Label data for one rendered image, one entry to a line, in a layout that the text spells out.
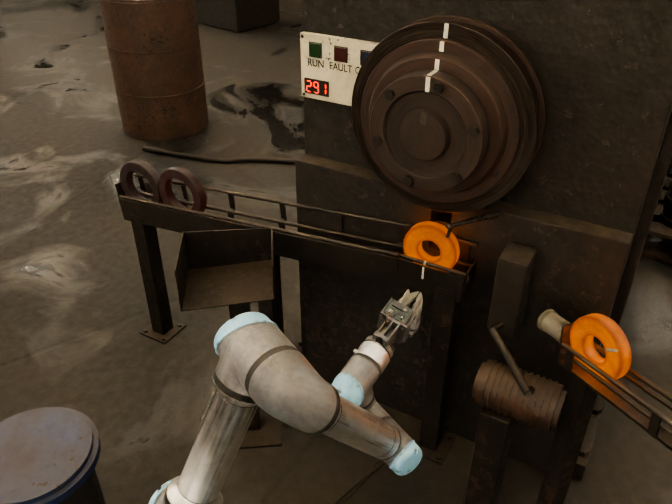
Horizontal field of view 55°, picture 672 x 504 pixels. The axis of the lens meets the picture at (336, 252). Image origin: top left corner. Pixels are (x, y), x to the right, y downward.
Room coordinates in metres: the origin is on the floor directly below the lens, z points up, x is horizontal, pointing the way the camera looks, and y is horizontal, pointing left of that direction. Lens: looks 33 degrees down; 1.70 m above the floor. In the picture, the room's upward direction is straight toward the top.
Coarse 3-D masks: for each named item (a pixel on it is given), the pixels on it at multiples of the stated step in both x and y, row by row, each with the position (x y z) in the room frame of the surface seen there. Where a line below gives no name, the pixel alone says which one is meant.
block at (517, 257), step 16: (512, 256) 1.36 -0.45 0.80; (528, 256) 1.36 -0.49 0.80; (496, 272) 1.36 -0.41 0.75; (512, 272) 1.33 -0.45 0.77; (528, 272) 1.33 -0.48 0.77; (496, 288) 1.35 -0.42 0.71; (512, 288) 1.33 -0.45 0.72; (528, 288) 1.37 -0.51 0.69; (496, 304) 1.35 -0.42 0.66; (512, 304) 1.33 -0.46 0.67; (496, 320) 1.34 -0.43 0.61; (512, 320) 1.32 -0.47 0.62; (512, 336) 1.32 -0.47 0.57
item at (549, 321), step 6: (546, 312) 1.27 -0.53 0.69; (552, 312) 1.27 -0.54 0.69; (540, 318) 1.26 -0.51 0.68; (546, 318) 1.25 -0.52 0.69; (552, 318) 1.24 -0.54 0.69; (558, 318) 1.24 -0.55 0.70; (540, 324) 1.25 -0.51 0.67; (546, 324) 1.24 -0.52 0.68; (552, 324) 1.23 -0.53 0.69; (558, 324) 1.22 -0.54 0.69; (564, 324) 1.21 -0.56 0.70; (546, 330) 1.23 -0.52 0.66; (552, 330) 1.22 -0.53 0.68; (558, 330) 1.21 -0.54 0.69; (552, 336) 1.22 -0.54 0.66; (558, 336) 1.20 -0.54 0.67
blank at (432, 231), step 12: (420, 228) 1.49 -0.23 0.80; (432, 228) 1.48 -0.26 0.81; (444, 228) 1.48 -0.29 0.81; (408, 240) 1.51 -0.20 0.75; (420, 240) 1.49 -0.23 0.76; (432, 240) 1.48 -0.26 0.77; (444, 240) 1.46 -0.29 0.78; (456, 240) 1.47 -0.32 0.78; (408, 252) 1.51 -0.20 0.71; (420, 252) 1.50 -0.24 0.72; (444, 252) 1.46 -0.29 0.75; (456, 252) 1.45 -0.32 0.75; (444, 264) 1.46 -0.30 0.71
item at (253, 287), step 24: (192, 240) 1.61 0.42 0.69; (216, 240) 1.61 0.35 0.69; (240, 240) 1.62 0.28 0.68; (264, 240) 1.63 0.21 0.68; (192, 264) 1.61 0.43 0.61; (216, 264) 1.61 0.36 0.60; (240, 264) 1.61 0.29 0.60; (264, 264) 1.61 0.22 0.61; (192, 288) 1.51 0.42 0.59; (216, 288) 1.50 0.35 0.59; (240, 288) 1.49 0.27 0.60; (264, 288) 1.48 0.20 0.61; (240, 312) 1.49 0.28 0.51; (264, 432) 1.48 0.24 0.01
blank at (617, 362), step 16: (576, 320) 1.18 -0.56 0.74; (592, 320) 1.14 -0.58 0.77; (608, 320) 1.12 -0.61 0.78; (576, 336) 1.16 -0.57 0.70; (592, 336) 1.15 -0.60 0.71; (608, 336) 1.09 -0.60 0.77; (624, 336) 1.09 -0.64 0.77; (592, 352) 1.14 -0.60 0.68; (608, 352) 1.08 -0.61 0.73; (624, 352) 1.06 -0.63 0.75; (608, 368) 1.07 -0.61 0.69; (624, 368) 1.05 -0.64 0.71
